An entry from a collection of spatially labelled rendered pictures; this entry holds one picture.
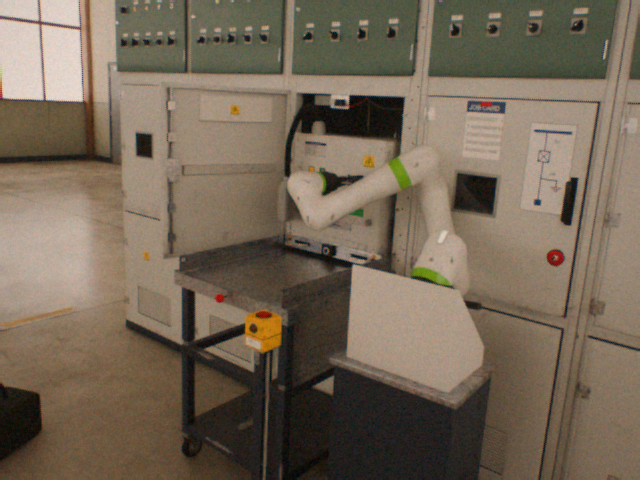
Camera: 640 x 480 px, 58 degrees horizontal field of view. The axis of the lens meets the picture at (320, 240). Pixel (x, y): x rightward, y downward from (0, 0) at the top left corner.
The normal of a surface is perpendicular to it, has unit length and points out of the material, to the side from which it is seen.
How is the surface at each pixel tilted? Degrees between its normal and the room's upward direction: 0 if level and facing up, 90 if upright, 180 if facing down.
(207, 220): 90
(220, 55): 90
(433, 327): 90
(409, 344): 90
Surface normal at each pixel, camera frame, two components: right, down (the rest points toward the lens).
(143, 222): -0.63, 0.14
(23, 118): 0.77, 0.18
